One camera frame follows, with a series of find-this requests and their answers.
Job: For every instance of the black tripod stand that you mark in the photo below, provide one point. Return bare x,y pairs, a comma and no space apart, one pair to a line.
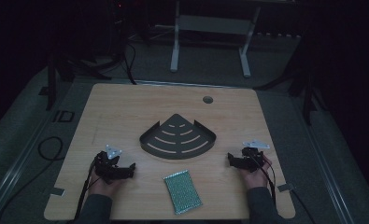
300,81
70,70

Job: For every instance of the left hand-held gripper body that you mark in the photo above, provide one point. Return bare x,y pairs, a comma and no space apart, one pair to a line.
108,165

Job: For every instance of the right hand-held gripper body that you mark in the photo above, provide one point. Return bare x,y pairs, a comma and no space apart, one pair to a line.
251,158

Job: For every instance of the black square floor bracket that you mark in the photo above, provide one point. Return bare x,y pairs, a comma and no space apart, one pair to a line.
63,116

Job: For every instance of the person's right hand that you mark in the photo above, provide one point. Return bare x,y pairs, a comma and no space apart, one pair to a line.
256,179

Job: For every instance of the grey tape piece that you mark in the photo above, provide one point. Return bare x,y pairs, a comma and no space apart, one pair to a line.
286,187
57,191

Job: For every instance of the dark grey corner shelf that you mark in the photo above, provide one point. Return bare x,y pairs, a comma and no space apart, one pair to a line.
177,140

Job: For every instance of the white metal stand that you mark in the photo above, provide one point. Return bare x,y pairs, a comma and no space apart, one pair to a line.
210,25

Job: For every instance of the person's left hand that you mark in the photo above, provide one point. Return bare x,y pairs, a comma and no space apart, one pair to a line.
103,186

